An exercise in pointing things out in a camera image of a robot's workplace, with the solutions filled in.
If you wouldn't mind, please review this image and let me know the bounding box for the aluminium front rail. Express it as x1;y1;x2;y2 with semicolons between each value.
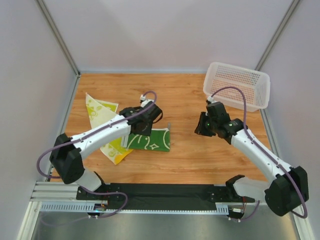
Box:
29;180;305;206

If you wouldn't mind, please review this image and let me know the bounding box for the aluminium frame post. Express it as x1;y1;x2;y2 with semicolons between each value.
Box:
255;0;302;71
35;0;81;77

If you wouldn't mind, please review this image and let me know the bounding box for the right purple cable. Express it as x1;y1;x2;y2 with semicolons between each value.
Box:
205;86;309;224

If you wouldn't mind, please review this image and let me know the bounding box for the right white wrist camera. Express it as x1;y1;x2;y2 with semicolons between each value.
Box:
206;96;216;105

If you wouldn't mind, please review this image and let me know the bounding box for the green cream patterned towel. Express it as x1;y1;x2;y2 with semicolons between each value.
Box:
121;124;171;152

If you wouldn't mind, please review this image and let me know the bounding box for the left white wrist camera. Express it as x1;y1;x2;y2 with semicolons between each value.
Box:
139;94;154;108

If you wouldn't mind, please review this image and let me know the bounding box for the slotted grey cable duct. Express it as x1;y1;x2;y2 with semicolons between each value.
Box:
39;202;245;216

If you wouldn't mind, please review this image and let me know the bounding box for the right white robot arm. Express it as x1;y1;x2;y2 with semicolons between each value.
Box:
194;101;309;217

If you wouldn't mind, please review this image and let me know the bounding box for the left aluminium frame post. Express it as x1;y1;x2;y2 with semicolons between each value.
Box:
35;0;81;77

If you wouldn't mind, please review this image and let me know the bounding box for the yellow lime patterned towel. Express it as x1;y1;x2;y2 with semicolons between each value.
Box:
85;93;133;165

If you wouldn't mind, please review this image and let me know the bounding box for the white perforated plastic basket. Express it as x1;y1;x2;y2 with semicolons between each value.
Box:
203;62;271;112

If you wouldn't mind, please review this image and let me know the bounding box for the right aluminium frame post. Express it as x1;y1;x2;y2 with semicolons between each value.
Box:
255;0;302;71

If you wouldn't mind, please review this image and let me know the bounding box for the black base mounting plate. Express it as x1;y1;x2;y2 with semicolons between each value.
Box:
76;182;256;211

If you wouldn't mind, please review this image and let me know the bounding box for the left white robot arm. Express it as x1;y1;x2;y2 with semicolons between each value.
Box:
49;101;163;195

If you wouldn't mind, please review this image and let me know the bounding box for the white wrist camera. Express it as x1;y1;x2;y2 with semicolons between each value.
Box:
206;96;216;105
139;94;154;108

